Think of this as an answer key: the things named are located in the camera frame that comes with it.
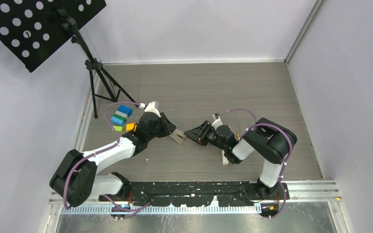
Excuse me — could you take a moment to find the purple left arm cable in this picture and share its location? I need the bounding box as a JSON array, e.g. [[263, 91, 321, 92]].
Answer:
[[63, 101, 146, 210]]

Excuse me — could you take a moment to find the orange toy block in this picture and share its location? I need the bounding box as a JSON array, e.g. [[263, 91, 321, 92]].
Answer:
[[125, 123, 137, 133]]

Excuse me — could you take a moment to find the black perforated music stand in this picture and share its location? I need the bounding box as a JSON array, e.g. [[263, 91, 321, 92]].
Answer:
[[0, 0, 134, 104]]

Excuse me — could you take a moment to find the aluminium rail frame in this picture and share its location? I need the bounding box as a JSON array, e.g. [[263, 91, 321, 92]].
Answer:
[[60, 180, 342, 216]]

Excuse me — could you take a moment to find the grey toy brick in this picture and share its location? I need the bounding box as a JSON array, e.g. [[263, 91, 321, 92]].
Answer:
[[114, 111, 128, 121]]

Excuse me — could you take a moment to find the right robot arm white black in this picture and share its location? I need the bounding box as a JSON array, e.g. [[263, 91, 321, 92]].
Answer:
[[185, 118, 297, 199]]

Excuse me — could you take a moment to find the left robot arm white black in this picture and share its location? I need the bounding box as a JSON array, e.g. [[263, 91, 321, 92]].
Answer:
[[49, 112, 177, 209]]

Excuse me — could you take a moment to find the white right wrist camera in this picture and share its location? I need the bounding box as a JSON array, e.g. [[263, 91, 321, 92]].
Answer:
[[211, 113, 223, 130]]

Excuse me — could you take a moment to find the green blue toy brick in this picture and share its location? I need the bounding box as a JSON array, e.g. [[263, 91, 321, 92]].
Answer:
[[111, 117, 126, 126]]

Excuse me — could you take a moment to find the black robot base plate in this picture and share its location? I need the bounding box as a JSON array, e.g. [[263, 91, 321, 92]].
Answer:
[[99, 181, 289, 207]]

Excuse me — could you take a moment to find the white slim remote control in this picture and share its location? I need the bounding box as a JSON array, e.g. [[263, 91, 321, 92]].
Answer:
[[221, 150, 229, 165]]

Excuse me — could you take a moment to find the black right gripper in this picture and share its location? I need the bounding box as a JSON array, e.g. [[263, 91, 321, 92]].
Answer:
[[184, 120, 227, 151]]

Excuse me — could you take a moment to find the lime green toy wedge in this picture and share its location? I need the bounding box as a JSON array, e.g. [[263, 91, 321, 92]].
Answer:
[[113, 125, 123, 132]]

